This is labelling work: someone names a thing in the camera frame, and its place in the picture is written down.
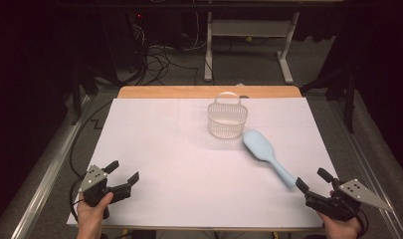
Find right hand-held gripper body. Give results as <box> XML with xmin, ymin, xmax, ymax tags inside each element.
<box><xmin>304</xmin><ymin>178</ymin><xmax>394</xmax><ymax>223</ymax></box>

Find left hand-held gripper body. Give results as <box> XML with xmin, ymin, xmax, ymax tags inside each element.
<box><xmin>79</xmin><ymin>164</ymin><xmax>115</xmax><ymax>207</ymax></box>

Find light blue hairbrush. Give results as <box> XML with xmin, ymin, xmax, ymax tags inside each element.
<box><xmin>242</xmin><ymin>129</ymin><xmax>298</xmax><ymax>189</ymax></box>

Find white plastic basket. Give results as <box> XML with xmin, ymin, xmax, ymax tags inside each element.
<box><xmin>207</xmin><ymin>92</ymin><xmax>249</xmax><ymax>139</ymax></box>

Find person's right hand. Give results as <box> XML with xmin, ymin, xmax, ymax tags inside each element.
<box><xmin>317</xmin><ymin>212</ymin><xmax>363</xmax><ymax>239</ymax></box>

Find person's left hand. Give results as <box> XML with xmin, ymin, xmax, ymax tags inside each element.
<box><xmin>77</xmin><ymin>192</ymin><xmax>114</xmax><ymax>239</ymax></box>

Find white table sheet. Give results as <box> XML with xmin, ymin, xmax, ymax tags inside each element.
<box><xmin>67</xmin><ymin>97</ymin><xmax>359</xmax><ymax>230</ymax></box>

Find black stand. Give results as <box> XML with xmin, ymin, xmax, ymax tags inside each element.
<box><xmin>70</xmin><ymin>64</ymin><xmax>100</xmax><ymax>126</ymax></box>
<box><xmin>301</xmin><ymin>64</ymin><xmax>356</xmax><ymax>134</ymax></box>

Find dark computer tower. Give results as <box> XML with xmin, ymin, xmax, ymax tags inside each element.
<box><xmin>101</xmin><ymin>11</ymin><xmax>147</xmax><ymax>72</ymax></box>

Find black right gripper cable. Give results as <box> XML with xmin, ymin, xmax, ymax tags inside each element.
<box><xmin>353</xmin><ymin>207</ymin><xmax>370</xmax><ymax>237</ymax></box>

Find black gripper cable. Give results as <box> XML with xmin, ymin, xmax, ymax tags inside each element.
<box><xmin>68</xmin><ymin>99</ymin><xmax>114</xmax><ymax>222</ymax></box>
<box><xmin>353</xmin><ymin>207</ymin><xmax>370</xmax><ymax>237</ymax></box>

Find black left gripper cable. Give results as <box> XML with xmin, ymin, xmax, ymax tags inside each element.
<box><xmin>68</xmin><ymin>99</ymin><xmax>114</xmax><ymax>222</ymax></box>

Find tangle of floor cables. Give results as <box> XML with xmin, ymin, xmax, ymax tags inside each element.
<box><xmin>128</xmin><ymin>41</ymin><xmax>201</xmax><ymax>87</ymax></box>

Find white metal desk frame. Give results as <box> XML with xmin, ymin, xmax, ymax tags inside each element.
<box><xmin>203</xmin><ymin>11</ymin><xmax>302</xmax><ymax>85</ymax></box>

